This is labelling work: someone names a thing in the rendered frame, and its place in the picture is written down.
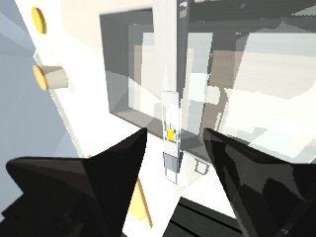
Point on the light wooden board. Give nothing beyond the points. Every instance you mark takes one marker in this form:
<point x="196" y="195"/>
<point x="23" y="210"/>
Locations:
<point x="138" y="207"/>

